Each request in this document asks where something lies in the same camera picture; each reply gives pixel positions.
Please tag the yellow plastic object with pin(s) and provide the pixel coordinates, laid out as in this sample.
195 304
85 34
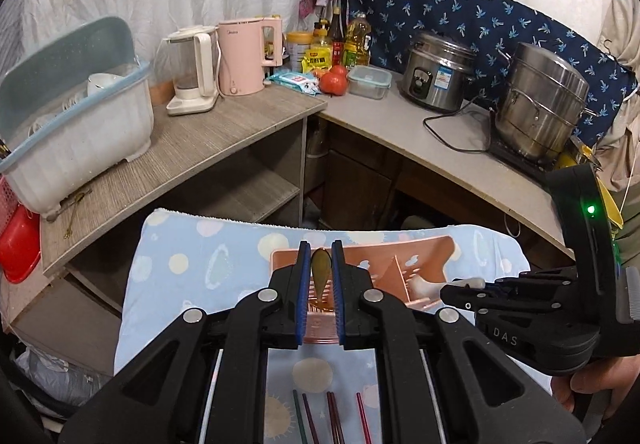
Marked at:
607 196

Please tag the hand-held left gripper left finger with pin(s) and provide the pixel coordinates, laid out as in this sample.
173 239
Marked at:
304 296

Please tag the dark red chopstick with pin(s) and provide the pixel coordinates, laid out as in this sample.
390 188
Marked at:
339 419
310 419

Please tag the blue wet wipes pack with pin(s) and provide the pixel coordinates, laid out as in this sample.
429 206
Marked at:
295 81

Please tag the grey plastic bag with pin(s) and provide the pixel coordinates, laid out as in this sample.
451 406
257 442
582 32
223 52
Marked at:
55 374

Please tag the yellow lidded jar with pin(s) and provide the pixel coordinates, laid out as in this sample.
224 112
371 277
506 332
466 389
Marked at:
297 51

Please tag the small gold fork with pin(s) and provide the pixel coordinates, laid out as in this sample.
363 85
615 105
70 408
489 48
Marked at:
75 211

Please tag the gold metal spoon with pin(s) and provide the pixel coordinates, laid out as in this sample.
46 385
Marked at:
321 269

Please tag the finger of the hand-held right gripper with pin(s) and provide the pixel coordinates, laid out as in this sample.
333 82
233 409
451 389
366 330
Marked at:
540 283
465 298

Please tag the green chopstick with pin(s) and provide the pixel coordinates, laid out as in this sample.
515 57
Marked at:
299 416

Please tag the pink perforated utensil holder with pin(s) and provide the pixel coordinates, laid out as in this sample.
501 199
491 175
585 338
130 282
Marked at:
385 264

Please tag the wooden shelf table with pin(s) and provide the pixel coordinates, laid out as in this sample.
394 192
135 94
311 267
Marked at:
225 134

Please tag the grey kitchen counter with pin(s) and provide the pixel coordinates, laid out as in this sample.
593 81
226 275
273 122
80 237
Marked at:
380 124

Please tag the cooking oil bottle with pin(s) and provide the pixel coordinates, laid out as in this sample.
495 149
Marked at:
357 41

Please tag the white bowl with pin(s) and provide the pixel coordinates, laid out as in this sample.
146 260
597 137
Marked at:
105 81

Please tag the pink electric kettle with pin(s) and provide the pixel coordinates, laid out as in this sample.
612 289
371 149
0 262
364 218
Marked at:
242 59

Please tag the steel steamer pot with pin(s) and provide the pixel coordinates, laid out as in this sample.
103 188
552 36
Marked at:
545 104

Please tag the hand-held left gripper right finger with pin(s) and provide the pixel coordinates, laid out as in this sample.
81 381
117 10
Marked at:
338 296

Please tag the dark sauce bottle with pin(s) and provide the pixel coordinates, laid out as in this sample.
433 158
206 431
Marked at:
336 34

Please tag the pink plastic basket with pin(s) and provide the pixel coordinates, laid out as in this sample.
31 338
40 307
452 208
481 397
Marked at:
7 204

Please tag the clear plastic food container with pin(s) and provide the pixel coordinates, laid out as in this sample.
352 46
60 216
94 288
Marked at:
369 81

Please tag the dark blue floral cloth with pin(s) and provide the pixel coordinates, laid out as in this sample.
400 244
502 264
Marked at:
450 4

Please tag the steel rice cooker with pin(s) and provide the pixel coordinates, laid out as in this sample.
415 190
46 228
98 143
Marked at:
440 74

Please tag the white ceramic spoon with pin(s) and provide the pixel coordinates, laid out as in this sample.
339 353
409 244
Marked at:
425 287

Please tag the bright red chopstick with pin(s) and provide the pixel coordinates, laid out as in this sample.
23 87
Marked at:
363 419

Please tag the person's right hand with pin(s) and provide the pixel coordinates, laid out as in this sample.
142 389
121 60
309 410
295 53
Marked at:
607 374

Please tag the red plastic basin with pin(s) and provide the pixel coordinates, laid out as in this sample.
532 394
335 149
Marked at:
20 249

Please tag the black induction cooker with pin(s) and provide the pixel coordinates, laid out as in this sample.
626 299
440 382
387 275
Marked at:
515 156

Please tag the white glass kettle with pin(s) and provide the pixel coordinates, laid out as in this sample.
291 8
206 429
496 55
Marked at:
190 69

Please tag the white dish drainer box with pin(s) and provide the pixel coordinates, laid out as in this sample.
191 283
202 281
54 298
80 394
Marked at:
90 139

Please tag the blue printed cloth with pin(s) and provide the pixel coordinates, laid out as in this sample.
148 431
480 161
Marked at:
210 274

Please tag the red tomato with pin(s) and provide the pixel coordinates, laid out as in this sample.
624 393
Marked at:
334 81

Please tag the brown chopstick with gold band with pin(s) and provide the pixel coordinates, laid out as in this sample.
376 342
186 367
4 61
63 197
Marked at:
332 416

